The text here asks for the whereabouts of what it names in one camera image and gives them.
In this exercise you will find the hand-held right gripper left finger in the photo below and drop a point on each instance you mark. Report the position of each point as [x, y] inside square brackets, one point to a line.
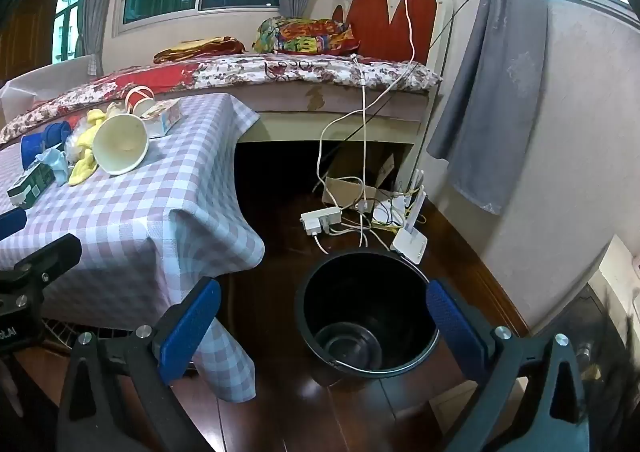
[192, 324]

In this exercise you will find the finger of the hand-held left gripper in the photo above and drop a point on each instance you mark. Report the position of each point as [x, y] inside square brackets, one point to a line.
[11, 224]
[55, 254]

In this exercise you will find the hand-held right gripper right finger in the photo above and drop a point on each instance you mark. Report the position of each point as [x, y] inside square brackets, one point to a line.
[452, 324]

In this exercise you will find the green white box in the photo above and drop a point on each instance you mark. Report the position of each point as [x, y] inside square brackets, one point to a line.
[30, 184]

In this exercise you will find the light blue wrapper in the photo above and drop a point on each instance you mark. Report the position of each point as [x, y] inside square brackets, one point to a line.
[55, 164]

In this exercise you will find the blue cloth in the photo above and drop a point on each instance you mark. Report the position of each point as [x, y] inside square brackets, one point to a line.
[32, 144]

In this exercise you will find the pale yellow cloth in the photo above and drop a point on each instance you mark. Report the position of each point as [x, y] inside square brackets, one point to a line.
[82, 166]

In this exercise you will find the black plastic bucket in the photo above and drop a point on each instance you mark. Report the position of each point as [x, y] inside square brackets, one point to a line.
[350, 282]

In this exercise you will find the white paper cup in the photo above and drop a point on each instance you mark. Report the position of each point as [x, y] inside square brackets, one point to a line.
[120, 144]

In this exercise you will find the red paper cup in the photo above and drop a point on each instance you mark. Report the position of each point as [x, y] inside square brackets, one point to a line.
[142, 106]

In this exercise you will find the printed carton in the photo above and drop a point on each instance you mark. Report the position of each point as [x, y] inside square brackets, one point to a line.
[165, 119]

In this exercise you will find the white router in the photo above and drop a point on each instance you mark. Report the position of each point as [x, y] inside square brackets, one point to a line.
[410, 242]
[392, 209]

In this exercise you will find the pink checkered tablecloth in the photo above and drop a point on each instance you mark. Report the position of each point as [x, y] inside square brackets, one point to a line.
[150, 212]

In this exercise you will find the white plastic cover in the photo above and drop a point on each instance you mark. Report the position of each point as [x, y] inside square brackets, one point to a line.
[45, 76]

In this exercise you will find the white power strip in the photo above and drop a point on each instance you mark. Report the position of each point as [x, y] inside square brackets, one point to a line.
[320, 219]

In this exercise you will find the white cabinet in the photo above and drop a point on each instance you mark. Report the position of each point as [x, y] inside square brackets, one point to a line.
[615, 267]

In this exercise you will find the cardboard box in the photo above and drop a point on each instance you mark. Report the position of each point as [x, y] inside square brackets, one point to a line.
[345, 189]
[360, 161]

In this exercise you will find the brown wooden door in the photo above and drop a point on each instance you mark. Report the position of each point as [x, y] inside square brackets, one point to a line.
[25, 36]

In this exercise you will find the narrow glass window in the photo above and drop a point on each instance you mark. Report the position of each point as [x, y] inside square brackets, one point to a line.
[67, 21]

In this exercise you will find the grey patterned curtain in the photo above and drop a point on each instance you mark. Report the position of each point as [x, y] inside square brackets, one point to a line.
[490, 81]

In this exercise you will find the folded red yellow blanket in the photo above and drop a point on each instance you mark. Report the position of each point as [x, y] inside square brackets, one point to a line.
[200, 49]

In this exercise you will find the red floral bedsheet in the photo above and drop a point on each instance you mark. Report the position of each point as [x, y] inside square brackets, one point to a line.
[310, 69]

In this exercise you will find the colourful patterned pillow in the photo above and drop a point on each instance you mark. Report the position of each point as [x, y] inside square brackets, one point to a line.
[300, 34]

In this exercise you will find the red heart-shaped headboard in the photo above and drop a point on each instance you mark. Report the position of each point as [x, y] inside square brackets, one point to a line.
[380, 21]

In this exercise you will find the cream bed frame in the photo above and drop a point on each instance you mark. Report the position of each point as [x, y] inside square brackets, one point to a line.
[325, 126]

